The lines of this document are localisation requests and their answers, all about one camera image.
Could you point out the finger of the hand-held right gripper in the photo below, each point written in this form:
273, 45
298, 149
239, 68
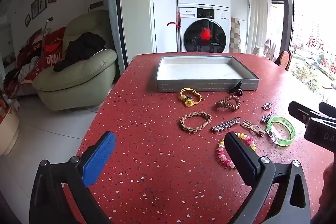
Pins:
328, 108
299, 111

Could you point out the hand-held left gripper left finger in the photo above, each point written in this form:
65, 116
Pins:
99, 158

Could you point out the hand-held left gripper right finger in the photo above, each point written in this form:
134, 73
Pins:
242, 159

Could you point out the green translucent bangle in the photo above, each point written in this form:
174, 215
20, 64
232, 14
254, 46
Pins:
291, 132

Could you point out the beige rabbit hair clip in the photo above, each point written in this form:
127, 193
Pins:
258, 132

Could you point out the silver ornament brooch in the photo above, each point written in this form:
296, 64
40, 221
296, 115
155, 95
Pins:
266, 118
267, 106

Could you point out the silver rhinestone hair clip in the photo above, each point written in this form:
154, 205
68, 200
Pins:
225, 124

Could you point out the brown braided hair band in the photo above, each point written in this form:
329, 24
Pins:
182, 123

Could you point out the grey rectangular tray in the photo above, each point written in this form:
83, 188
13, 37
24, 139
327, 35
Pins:
199, 71

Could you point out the person's right forearm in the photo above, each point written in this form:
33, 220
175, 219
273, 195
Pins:
329, 195

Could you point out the red window lettering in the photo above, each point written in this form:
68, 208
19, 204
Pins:
320, 56

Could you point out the black claw hair clip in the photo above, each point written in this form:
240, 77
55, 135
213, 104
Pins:
236, 88

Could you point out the pale pink cloth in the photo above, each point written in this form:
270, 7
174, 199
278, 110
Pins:
269, 48

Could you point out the pale green sofa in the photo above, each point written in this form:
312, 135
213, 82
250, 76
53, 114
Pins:
78, 79

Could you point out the white round bin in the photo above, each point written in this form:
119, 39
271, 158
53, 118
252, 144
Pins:
8, 132

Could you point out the checkered cloth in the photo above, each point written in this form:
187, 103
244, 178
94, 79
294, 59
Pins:
235, 35

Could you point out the black clothing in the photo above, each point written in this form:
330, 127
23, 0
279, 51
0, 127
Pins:
84, 45

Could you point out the pile of red clothes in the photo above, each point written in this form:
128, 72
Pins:
52, 52

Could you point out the thin metal pole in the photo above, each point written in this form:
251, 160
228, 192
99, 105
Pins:
47, 26

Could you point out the white washing machine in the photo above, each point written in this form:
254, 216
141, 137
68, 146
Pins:
191, 14

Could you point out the tiny framed picture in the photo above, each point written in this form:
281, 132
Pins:
27, 20

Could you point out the large framed picture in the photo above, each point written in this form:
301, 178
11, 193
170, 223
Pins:
39, 5

